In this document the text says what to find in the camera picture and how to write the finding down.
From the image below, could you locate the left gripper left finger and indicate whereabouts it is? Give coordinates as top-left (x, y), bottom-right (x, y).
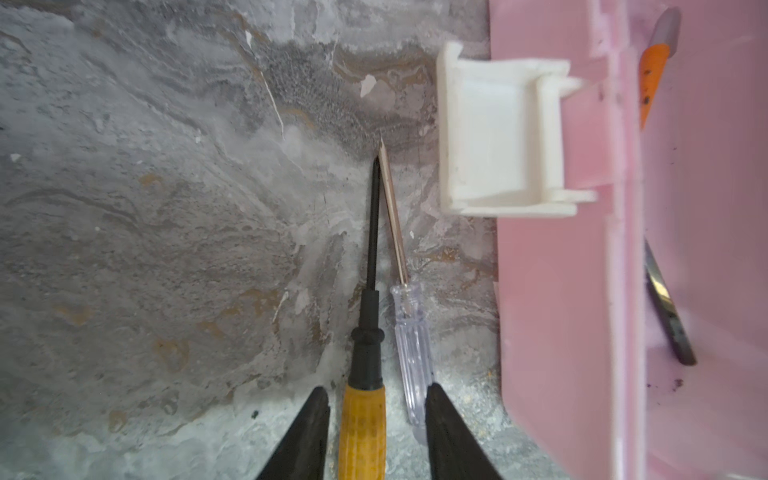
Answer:
top-left (256, 386), bottom-right (330, 480)

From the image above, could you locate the clear handled screwdriver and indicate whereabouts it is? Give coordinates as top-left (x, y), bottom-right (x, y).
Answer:
top-left (379, 144), bottom-right (434, 445)

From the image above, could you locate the pink plastic tool box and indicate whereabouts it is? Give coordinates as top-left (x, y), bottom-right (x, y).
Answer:
top-left (436, 0), bottom-right (768, 480)

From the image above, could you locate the orange handled screwdriver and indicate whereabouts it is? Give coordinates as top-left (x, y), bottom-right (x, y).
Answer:
top-left (338, 160), bottom-right (386, 480)

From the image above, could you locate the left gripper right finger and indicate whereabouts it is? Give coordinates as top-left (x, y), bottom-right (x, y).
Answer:
top-left (425, 383), bottom-right (501, 480)

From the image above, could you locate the black hex key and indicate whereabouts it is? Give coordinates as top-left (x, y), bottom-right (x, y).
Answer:
top-left (644, 239), bottom-right (698, 366)

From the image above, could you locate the orange handled hex key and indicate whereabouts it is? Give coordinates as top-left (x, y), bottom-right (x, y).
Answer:
top-left (639, 7), bottom-right (682, 129)

